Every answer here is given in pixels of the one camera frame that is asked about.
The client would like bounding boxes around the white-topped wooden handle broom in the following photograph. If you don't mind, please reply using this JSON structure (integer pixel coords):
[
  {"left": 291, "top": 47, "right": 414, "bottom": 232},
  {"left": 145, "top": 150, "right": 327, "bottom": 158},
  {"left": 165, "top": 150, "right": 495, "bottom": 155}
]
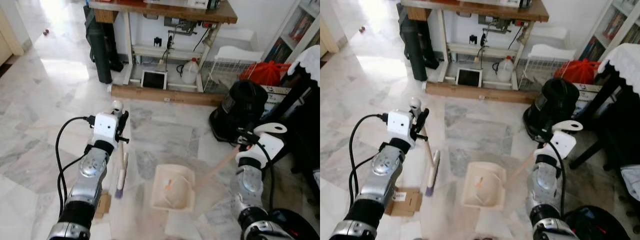
[
  {"left": 409, "top": 97, "right": 442, "bottom": 197},
  {"left": 111, "top": 100, "right": 130, "bottom": 199}
]

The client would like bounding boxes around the cream long-handled dustpan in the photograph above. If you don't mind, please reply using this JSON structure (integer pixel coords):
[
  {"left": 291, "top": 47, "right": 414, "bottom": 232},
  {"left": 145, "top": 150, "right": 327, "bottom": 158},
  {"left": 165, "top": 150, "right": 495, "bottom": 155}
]
[
  {"left": 150, "top": 122, "right": 289, "bottom": 212},
  {"left": 461, "top": 120, "right": 584, "bottom": 210}
]

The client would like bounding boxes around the black round appliance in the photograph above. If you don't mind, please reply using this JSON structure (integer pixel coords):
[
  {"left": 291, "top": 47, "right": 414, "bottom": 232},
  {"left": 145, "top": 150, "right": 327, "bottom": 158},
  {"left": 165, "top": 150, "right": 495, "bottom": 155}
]
[
  {"left": 209, "top": 80, "right": 270, "bottom": 146},
  {"left": 522, "top": 77, "right": 581, "bottom": 143}
]

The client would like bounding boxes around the white printed cardboard box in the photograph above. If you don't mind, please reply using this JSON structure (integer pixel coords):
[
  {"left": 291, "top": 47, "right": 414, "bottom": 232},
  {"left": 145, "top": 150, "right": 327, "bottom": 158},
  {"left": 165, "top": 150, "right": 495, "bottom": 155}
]
[
  {"left": 575, "top": 82, "right": 604, "bottom": 109},
  {"left": 262, "top": 86, "right": 294, "bottom": 119}
]

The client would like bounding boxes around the long wooden plank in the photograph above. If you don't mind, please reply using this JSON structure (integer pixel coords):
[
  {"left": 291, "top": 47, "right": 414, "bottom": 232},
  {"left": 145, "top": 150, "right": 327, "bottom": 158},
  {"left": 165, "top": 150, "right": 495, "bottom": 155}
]
[
  {"left": 110, "top": 83, "right": 226, "bottom": 107},
  {"left": 425, "top": 80, "right": 540, "bottom": 105}
]

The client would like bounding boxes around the white framed dark tablet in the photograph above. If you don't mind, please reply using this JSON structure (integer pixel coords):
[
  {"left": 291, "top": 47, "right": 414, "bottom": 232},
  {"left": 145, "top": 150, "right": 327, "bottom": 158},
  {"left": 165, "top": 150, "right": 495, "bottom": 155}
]
[
  {"left": 456, "top": 67, "right": 484, "bottom": 89},
  {"left": 141, "top": 70, "right": 169, "bottom": 91}
]

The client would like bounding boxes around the dark wooden table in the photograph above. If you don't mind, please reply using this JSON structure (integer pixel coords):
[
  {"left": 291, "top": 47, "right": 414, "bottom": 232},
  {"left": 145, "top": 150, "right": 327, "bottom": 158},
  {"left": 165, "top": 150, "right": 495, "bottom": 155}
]
[
  {"left": 569, "top": 65, "right": 640, "bottom": 173},
  {"left": 260, "top": 75, "right": 321, "bottom": 203}
]

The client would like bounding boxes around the red plastic bag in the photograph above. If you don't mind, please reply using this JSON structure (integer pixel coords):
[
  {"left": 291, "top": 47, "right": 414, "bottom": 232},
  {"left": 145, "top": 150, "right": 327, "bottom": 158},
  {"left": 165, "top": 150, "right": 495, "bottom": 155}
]
[
  {"left": 239, "top": 61, "right": 291, "bottom": 87},
  {"left": 554, "top": 58, "right": 604, "bottom": 85}
]

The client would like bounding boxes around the brown cardboard piece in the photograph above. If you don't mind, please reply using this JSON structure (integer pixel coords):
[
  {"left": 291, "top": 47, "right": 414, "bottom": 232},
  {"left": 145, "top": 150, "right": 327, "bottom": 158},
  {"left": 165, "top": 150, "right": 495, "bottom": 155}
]
[
  {"left": 384, "top": 187, "right": 424, "bottom": 217},
  {"left": 94, "top": 192, "right": 112, "bottom": 220}
]

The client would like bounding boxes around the tall black rolled mat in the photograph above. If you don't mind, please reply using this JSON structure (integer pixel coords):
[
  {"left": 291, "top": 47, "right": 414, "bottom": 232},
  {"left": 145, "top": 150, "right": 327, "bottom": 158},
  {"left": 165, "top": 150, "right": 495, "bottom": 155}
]
[
  {"left": 83, "top": 5, "right": 124, "bottom": 85},
  {"left": 397, "top": 3, "right": 437, "bottom": 82}
]

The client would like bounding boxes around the clear plastic jug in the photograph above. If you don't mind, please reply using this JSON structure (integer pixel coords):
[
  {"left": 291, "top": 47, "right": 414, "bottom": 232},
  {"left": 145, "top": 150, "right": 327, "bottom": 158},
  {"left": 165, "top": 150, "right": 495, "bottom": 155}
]
[
  {"left": 496, "top": 55, "right": 516, "bottom": 83},
  {"left": 181, "top": 57, "right": 200, "bottom": 85}
]

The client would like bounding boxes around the white lace cloth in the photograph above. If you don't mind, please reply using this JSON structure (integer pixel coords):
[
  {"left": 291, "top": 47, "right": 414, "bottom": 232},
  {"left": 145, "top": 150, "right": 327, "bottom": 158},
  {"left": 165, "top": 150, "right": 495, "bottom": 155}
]
[
  {"left": 287, "top": 44, "right": 321, "bottom": 86},
  {"left": 597, "top": 42, "right": 640, "bottom": 84}
]

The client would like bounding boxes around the white plastic bin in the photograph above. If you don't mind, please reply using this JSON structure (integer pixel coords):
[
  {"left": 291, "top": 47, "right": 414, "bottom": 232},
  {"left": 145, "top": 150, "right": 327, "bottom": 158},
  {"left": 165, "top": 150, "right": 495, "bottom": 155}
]
[{"left": 530, "top": 26, "right": 571, "bottom": 49}]

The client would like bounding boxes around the white bookshelf with books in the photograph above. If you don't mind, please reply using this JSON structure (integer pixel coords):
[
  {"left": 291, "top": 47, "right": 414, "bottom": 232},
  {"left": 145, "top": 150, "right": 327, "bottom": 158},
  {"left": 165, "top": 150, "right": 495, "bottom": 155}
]
[
  {"left": 262, "top": 0, "right": 321, "bottom": 64},
  {"left": 575, "top": 0, "right": 640, "bottom": 61}
]

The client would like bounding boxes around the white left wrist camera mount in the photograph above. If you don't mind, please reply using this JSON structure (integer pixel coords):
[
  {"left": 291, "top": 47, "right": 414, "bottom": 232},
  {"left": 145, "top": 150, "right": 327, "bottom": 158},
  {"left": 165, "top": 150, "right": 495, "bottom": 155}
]
[
  {"left": 92, "top": 113, "right": 120, "bottom": 150},
  {"left": 386, "top": 110, "right": 416, "bottom": 148}
]

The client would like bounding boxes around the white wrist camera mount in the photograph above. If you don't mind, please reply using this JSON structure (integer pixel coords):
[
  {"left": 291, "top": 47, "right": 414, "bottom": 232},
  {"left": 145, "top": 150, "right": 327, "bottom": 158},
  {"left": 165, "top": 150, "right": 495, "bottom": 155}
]
[
  {"left": 549, "top": 130, "right": 578, "bottom": 160},
  {"left": 386, "top": 110, "right": 416, "bottom": 148},
  {"left": 252, "top": 131, "right": 286, "bottom": 164},
  {"left": 92, "top": 113, "right": 120, "bottom": 150}
]

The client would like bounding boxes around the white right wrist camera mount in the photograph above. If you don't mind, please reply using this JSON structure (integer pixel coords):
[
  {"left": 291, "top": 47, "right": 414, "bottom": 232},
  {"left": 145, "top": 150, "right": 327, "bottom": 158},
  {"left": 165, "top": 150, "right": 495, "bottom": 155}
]
[
  {"left": 549, "top": 130, "right": 578, "bottom": 160},
  {"left": 252, "top": 131, "right": 286, "bottom": 164}
]

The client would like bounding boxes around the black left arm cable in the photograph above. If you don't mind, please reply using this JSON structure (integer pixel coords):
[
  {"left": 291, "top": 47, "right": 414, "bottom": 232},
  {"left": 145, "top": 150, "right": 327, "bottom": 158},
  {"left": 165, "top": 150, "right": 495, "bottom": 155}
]
[
  {"left": 348, "top": 113, "right": 389, "bottom": 201},
  {"left": 55, "top": 116, "right": 96, "bottom": 203}
]

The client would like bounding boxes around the white wire rack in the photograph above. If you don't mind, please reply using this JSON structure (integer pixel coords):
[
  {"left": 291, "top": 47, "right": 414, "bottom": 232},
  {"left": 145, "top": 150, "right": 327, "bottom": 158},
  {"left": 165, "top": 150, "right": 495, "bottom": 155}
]
[
  {"left": 207, "top": 45, "right": 265, "bottom": 94},
  {"left": 520, "top": 43, "right": 579, "bottom": 91}
]

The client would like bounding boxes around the wooden top white frame desk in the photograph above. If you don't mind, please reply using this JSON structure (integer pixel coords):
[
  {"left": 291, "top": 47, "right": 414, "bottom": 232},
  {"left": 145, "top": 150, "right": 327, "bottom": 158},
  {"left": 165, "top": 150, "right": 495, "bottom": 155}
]
[
  {"left": 89, "top": 0, "right": 239, "bottom": 94},
  {"left": 400, "top": 0, "right": 550, "bottom": 91}
]

